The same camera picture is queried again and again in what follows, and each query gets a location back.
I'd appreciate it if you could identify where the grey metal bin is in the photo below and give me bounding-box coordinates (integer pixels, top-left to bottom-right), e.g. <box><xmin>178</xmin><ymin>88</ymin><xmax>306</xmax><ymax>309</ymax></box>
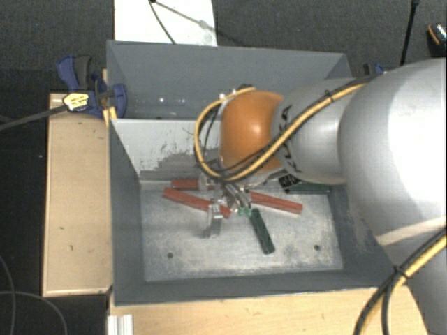
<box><xmin>105</xmin><ymin>39</ymin><xmax>396</xmax><ymax>306</ymax></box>

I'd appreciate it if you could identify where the red-brown flat block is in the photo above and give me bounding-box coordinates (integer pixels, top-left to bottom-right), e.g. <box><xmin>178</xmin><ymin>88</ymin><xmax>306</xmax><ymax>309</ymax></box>
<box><xmin>161</xmin><ymin>187</ymin><xmax>232</xmax><ymax>220</ymax></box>
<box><xmin>249</xmin><ymin>191</ymin><xmax>304</xmax><ymax>216</ymax></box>
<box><xmin>170</xmin><ymin>179</ymin><xmax>211</xmax><ymax>191</ymax></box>

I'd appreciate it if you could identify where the pale wood board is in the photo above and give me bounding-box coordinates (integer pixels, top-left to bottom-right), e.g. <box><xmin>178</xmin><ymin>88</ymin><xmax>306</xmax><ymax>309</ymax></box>
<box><xmin>42</xmin><ymin>92</ymin><xmax>114</xmax><ymax>298</ymax></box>

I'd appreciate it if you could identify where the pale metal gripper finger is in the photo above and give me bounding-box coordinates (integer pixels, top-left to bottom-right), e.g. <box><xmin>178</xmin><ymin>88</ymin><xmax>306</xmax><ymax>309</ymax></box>
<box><xmin>212</xmin><ymin>204</ymin><xmax>224</xmax><ymax>237</ymax></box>
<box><xmin>202</xmin><ymin>204</ymin><xmax>215</xmax><ymax>239</ymax></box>

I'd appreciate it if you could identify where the dark green flat block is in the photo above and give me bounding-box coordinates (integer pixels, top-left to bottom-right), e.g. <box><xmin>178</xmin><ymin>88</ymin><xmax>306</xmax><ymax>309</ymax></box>
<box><xmin>287</xmin><ymin>182</ymin><xmax>331</xmax><ymax>195</ymax></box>
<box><xmin>249</xmin><ymin>208</ymin><xmax>277</xmax><ymax>255</ymax></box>

